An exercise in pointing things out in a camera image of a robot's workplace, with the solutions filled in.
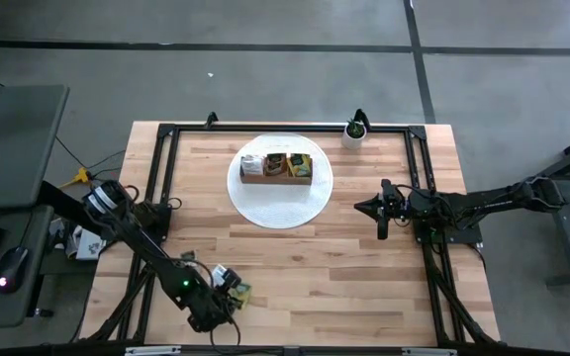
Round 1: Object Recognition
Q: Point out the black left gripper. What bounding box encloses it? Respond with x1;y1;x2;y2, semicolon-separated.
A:
187;269;247;333

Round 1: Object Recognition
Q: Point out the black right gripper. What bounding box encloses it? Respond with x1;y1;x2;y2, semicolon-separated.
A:
353;178;415;241

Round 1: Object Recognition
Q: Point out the green yellow tea bag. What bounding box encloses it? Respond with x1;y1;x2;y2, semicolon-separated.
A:
287;152;314;178
229;281;255;312

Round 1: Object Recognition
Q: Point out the small plant in white pot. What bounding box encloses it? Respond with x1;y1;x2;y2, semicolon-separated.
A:
341;118;368;150

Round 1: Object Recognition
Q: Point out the white round plate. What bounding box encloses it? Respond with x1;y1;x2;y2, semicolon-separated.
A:
226;132;334;230

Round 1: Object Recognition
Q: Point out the wooden three-compartment box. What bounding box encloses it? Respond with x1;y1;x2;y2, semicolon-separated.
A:
238;151;315;187

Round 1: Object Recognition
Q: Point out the white printed box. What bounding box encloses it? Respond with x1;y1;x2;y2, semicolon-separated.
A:
64;217;108;262

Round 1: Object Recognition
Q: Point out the grey metal cart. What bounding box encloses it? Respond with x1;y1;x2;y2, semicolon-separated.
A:
514;126;570;288

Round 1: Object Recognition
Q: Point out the dark keyboard desk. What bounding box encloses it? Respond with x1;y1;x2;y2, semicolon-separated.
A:
0;205;54;330

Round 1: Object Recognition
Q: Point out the black computer mouse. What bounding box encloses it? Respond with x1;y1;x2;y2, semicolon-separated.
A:
0;245;32;296

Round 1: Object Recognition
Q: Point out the grey desk top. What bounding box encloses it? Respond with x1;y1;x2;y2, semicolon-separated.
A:
0;83;70;212

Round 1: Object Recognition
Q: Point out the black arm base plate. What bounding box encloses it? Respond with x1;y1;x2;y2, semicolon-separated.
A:
411;217;484;244
136;201;173;243

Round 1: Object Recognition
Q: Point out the silver metal bracket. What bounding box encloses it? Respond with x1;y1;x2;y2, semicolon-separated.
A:
401;347;458;356
124;345;182;356

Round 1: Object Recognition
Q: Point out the yellow cable plug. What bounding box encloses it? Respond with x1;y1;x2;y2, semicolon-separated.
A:
59;166;94;190

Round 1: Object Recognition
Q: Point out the black floor cable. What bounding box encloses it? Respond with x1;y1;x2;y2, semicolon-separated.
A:
54;135;128;184

